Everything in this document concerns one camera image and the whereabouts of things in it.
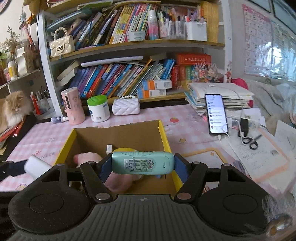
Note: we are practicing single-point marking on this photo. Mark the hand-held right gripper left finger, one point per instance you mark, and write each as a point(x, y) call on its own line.
point(106, 169)

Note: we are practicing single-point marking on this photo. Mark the colourful decorated pack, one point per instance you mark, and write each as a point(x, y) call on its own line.
point(204, 73)

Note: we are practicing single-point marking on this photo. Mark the white jar green lid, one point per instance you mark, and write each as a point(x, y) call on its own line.
point(98, 111)

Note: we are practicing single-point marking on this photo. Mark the orange and white carton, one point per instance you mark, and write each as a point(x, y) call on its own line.
point(159, 83)
point(155, 93)

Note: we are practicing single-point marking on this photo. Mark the smartphone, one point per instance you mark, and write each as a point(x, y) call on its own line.
point(216, 113)

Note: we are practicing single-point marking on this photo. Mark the teal device with sticker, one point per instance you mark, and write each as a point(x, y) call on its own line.
point(120, 160)

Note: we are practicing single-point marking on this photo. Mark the white wooden bookshelf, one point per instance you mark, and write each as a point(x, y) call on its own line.
point(49, 76)

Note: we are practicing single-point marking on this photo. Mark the yellow label bottle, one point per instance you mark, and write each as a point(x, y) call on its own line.
point(12, 70)

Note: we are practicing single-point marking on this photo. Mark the pastel spray can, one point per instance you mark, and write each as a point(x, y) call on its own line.
point(153, 25)

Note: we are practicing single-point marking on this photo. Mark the printed paper worksheets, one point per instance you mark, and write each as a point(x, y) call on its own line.
point(266, 157)

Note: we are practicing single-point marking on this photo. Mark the red cloth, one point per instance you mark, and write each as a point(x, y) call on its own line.
point(239, 83)

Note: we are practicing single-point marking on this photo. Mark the white quilted purse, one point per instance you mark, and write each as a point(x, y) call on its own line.
point(126, 106)

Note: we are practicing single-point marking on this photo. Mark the cream thick book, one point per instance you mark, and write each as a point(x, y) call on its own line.
point(68, 70)

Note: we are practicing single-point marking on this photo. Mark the grey crumpled cover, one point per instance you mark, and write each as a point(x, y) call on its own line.
point(270, 97)

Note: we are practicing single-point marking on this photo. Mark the cream quilted handbag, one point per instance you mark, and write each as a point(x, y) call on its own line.
point(61, 46)

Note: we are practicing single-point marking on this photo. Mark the yellow tape roll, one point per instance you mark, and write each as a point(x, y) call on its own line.
point(124, 149)

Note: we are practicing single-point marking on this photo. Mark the fluffy orange cat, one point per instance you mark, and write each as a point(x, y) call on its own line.
point(13, 109)

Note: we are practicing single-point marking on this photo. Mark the yellow cardboard box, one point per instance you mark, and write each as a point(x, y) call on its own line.
point(115, 136)

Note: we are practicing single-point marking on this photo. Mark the red boxed book set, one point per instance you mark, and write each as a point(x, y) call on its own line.
point(192, 59)

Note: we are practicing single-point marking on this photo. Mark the pink humidifier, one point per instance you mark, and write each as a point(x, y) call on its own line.
point(74, 109)

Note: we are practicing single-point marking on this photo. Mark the black scissors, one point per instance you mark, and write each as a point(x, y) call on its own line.
point(253, 144)

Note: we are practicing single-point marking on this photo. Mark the white marker holder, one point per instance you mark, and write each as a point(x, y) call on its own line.
point(196, 31)

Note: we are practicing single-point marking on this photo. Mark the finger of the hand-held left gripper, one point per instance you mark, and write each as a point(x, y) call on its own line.
point(11, 170)

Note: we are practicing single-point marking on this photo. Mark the white corner shelf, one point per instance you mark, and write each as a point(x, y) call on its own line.
point(27, 80)

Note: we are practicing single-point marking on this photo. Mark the row of leaning books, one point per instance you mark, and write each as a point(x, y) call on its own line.
point(111, 78)

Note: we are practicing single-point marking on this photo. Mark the small white card box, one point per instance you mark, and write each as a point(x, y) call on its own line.
point(37, 166)

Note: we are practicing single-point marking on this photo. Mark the small spray bottle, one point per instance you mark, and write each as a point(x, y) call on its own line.
point(57, 119)

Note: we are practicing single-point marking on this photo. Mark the white pen holder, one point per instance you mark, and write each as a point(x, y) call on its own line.
point(45, 105)

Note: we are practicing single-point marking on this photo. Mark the small white block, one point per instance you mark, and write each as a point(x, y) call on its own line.
point(109, 149)

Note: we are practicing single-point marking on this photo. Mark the red doll ornament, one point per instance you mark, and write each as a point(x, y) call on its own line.
point(34, 103)

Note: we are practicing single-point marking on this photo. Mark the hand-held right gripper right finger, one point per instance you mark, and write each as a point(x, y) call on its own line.
point(180, 169)

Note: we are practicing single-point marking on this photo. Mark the pink wall poster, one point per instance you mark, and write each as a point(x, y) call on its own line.
point(256, 41)

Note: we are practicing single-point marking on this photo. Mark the stack of paper booklets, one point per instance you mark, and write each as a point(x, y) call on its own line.
point(235, 97)

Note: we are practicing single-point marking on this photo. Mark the row of upright books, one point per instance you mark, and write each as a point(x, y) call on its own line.
point(120, 23)

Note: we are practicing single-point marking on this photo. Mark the white ceramic vase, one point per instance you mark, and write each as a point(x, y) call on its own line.
point(21, 62)

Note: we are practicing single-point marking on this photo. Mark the black and white charger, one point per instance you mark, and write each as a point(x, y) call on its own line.
point(244, 126)

